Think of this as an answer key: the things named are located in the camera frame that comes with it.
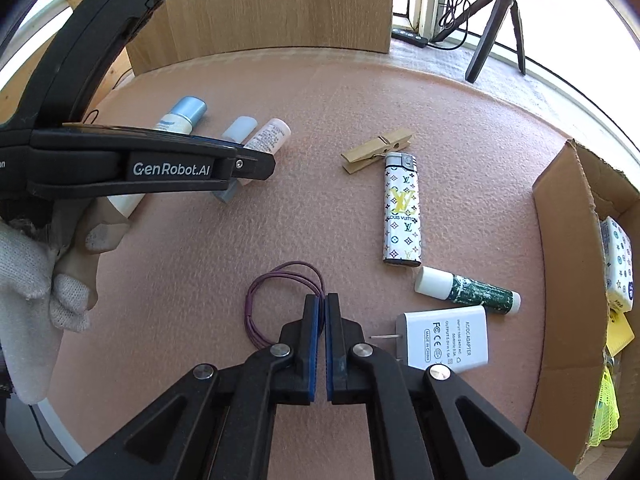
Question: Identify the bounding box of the white USB wall charger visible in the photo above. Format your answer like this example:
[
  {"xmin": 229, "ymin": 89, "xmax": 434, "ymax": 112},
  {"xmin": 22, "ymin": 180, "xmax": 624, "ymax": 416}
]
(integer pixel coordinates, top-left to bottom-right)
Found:
[{"xmin": 371, "ymin": 306, "xmax": 489, "ymax": 373}]

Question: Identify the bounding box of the yellow shuttlecock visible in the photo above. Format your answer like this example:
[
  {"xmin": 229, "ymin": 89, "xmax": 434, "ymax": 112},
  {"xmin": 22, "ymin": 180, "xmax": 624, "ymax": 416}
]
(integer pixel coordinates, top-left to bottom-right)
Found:
[{"xmin": 587, "ymin": 366, "xmax": 620, "ymax": 448}]

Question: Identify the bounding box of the small white translucent cap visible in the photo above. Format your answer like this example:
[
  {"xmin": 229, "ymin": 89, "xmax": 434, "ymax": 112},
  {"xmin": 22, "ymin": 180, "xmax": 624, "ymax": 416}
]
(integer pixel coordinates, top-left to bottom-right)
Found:
[{"xmin": 213, "ymin": 116, "xmax": 257, "ymax": 204}]

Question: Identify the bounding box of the black tripod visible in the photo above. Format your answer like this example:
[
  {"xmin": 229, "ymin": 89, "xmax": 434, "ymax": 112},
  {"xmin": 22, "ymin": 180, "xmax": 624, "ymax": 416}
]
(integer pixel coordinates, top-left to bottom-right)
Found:
[{"xmin": 430, "ymin": 0, "xmax": 526, "ymax": 84}]

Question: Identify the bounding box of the white gloved left hand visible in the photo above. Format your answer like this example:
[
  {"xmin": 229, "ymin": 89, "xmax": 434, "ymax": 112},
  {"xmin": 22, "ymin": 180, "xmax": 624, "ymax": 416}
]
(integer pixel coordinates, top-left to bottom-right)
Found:
[{"xmin": 1, "ymin": 197, "xmax": 130, "ymax": 405}]

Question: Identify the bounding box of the white sunscreen bottle blue cap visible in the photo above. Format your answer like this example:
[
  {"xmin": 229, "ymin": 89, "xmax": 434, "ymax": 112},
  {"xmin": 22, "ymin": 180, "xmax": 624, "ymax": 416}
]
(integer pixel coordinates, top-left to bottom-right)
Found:
[{"xmin": 108, "ymin": 96, "xmax": 207, "ymax": 218}]

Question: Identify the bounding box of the wooden clothespin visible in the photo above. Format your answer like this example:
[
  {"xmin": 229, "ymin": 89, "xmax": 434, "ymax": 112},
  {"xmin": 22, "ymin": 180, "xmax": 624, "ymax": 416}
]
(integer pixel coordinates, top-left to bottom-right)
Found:
[{"xmin": 341, "ymin": 128, "xmax": 413, "ymax": 174}]

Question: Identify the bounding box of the white patterned lighter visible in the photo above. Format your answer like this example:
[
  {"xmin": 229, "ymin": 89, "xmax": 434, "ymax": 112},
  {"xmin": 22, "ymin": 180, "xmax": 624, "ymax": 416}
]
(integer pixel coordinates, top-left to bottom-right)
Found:
[{"xmin": 383, "ymin": 152, "xmax": 422, "ymax": 268}]

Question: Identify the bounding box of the wooden board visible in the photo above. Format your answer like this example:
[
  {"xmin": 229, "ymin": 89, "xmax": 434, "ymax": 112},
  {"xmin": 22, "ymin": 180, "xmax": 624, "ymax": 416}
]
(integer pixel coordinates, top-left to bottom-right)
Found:
[{"xmin": 127, "ymin": 0, "xmax": 393, "ymax": 74}]

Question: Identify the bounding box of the yellow notepad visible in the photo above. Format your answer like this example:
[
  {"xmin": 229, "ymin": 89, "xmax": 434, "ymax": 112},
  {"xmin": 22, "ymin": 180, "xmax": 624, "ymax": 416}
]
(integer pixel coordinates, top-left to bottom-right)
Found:
[{"xmin": 606, "ymin": 309, "xmax": 634, "ymax": 358}]

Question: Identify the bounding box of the black cable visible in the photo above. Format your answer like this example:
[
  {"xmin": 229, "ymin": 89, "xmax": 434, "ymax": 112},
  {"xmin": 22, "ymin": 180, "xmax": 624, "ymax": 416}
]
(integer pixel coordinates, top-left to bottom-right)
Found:
[{"xmin": 429, "ymin": 0, "xmax": 492, "ymax": 51}]

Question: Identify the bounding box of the purple hair tie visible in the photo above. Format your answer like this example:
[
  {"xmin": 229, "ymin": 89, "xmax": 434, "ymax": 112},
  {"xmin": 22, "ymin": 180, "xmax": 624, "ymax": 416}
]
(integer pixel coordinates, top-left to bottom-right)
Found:
[{"xmin": 244, "ymin": 260, "xmax": 327, "ymax": 351}]

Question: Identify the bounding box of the checkered bedsheet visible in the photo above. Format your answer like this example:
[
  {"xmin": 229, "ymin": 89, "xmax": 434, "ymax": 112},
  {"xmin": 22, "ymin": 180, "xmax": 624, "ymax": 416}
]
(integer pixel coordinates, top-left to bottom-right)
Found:
[{"xmin": 389, "ymin": 37, "xmax": 576, "ymax": 137}]

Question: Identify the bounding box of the pink blanket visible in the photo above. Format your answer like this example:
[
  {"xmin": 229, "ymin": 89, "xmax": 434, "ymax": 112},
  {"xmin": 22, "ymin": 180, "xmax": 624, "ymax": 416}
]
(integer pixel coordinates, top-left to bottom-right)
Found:
[{"xmin": 49, "ymin": 52, "xmax": 565, "ymax": 451}]

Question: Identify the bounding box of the black remote controller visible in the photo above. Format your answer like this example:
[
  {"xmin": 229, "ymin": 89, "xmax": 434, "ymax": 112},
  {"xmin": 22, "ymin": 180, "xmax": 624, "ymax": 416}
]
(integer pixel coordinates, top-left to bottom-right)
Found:
[{"xmin": 392, "ymin": 28, "xmax": 428, "ymax": 48}]

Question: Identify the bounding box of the cardboard box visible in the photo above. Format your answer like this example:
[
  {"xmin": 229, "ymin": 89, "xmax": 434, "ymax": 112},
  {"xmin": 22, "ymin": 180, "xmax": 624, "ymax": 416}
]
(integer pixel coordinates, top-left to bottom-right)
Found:
[{"xmin": 526, "ymin": 141, "xmax": 639, "ymax": 469}]

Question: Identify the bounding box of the green Mentholatum lip balm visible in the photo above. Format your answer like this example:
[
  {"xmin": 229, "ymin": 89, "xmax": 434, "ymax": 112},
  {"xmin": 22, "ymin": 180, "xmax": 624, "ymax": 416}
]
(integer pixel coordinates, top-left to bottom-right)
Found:
[{"xmin": 414, "ymin": 266, "xmax": 522, "ymax": 315}]

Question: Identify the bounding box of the small pink cosmetic tube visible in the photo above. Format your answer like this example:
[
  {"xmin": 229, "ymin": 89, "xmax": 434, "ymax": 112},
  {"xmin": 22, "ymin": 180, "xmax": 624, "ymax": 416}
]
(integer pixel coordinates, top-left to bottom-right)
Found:
[{"xmin": 239, "ymin": 118, "xmax": 291, "ymax": 185}]

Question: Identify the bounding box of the Vinda tissue pack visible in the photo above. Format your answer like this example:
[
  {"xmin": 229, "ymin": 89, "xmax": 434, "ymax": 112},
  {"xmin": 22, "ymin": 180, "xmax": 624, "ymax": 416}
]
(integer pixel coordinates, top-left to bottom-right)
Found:
[{"xmin": 600, "ymin": 217, "xmax": 634, "ymax": 313}]

